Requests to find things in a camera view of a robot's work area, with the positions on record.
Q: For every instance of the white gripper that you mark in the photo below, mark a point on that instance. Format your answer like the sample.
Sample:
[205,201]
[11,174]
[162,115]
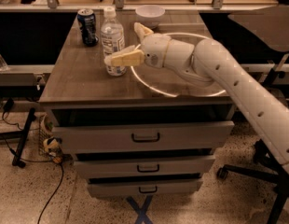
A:
[154,50]

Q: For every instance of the clear plastic water bottle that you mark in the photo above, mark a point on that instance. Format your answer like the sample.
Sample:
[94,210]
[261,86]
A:
[112,32]

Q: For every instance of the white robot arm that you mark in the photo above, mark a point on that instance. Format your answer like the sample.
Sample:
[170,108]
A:
[207,62]

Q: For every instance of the white bowl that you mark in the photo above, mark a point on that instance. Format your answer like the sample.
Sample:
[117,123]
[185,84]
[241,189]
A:
[149,15]

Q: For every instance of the blue soda can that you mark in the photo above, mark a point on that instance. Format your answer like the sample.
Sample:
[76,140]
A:
[87,24]

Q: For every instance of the grey drawer cabinet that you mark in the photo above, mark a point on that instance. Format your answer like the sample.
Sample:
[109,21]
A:
[79,92]

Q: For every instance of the top grey drawer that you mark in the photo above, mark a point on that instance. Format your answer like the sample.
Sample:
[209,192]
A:
[146,137]

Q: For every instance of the grey drawer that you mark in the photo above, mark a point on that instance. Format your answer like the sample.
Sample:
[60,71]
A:
[146,137]
[144,188]
[141,167]

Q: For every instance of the clear plastic cup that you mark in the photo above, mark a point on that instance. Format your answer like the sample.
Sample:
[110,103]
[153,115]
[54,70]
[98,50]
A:
[3,64]

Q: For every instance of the middle grey drawer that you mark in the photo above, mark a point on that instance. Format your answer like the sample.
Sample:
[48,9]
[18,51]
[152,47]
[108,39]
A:
[141,167]

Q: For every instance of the black office chair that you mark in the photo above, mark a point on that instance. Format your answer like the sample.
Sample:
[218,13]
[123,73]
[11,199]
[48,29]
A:
[268,116]

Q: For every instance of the bottom grey drawer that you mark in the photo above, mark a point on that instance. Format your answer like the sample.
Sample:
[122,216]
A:
[144,188]

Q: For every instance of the black stand leg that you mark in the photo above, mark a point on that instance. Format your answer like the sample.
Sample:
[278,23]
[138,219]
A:
[24,134]

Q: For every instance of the wire basket with clutter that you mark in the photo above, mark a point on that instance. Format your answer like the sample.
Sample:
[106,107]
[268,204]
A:
[48,143]

